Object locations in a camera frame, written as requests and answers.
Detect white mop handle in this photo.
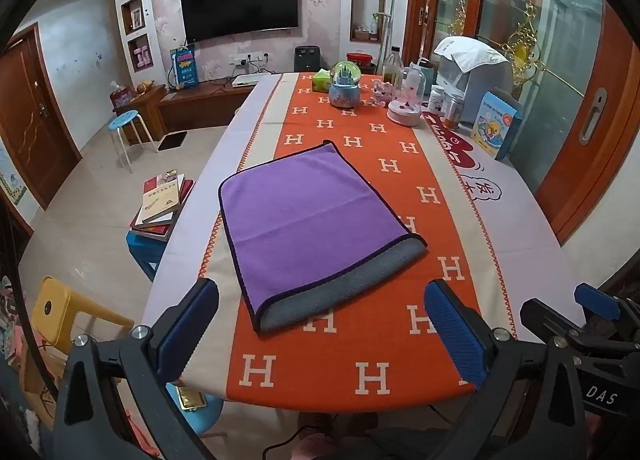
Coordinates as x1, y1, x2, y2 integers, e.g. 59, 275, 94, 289
381, 0, 397, 61

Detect orange patterned tablecloth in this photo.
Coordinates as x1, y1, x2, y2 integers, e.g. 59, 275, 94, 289
141, 71, 576, 412

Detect red pot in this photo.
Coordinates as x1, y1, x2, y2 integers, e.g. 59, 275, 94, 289
346, 53, 374, 75

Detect red detergent bottle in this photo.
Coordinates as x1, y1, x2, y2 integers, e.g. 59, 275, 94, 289
109, 81, 134, 109

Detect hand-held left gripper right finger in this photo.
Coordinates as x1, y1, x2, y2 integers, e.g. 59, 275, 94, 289
424, 279, 587, 460

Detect white water dispenser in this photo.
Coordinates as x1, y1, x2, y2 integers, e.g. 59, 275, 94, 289
432, 36, 514, 127

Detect black wall television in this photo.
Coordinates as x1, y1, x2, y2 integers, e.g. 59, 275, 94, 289
179, 0, 301, 44

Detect blue round stool white legs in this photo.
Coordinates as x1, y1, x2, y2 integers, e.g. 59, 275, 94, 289
108, 110, 151, 174

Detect stack of books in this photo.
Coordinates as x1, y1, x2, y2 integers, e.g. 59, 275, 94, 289
129, 170, 196, 241

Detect white set-top box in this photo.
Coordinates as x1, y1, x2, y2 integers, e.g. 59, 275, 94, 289
232, 73, 274, 90

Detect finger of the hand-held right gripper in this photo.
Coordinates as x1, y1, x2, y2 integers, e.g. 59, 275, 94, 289
519, 297, 583, 347
573, 282, 632, 336

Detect castle snow globe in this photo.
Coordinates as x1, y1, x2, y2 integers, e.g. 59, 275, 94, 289
328, 61, 362, 109

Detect wooden framed glass sliding door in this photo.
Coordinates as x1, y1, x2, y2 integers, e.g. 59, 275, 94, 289
402, 0, 640, 246

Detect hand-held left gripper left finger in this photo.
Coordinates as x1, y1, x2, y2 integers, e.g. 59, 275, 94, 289
52, 277, 221, 460

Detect orange capped jar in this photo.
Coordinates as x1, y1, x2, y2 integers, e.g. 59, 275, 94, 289
443, 95, 465, 130

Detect blue plastic stool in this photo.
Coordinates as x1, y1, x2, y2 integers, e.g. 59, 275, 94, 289
125, 230, 173, 282

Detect white cloth cover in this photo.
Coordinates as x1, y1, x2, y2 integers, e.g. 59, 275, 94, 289
433, 36, 511, 77

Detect purple and grey towel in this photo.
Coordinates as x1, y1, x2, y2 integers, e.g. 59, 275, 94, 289
218, 139, 428, 336

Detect pink cat figurine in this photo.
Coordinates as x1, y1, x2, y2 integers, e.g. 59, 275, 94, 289
371, 79, 397, 108

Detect wooden television cabinet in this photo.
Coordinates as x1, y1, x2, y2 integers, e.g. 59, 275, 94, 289
112, 75, 262, 146

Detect light blue round stool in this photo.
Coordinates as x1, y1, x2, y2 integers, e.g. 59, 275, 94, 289
165, 382, 226, 437

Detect yellow plastic stool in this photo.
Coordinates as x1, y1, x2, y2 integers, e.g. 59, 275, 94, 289
30, 275, 136, 357

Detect blue children's book box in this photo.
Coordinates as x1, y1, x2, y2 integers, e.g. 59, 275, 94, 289
470, 90, 524, 161

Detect glass dome with pink base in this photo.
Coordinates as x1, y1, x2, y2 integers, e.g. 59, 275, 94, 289
387, 62, 427, 127

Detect green tissue box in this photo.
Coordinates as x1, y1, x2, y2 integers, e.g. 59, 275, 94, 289
311, 69, 337, 92

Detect glass oil bottle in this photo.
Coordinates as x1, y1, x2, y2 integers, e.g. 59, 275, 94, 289
382, 46, 405, 91

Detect blue standing picture book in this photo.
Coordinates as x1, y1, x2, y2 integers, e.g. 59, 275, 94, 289
169, 46, 200, 91

